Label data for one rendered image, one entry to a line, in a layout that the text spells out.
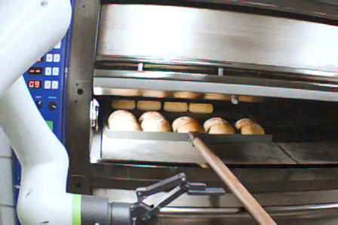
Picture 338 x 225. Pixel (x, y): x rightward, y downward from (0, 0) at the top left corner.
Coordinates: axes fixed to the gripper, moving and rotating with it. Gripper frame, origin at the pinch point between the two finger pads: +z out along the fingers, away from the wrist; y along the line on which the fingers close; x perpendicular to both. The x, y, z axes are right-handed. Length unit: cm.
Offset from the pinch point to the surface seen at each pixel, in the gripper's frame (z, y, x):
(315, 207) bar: 28.5, 2.7, -17.9
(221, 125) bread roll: 15, -3, -93
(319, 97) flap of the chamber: 33, -21, -40
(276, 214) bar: 17.9, 3.9, -17.5
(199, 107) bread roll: 15, -1, -149
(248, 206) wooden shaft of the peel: 9.3, -0.1, -11.6
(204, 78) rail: 1.3, -23.7, -40.9
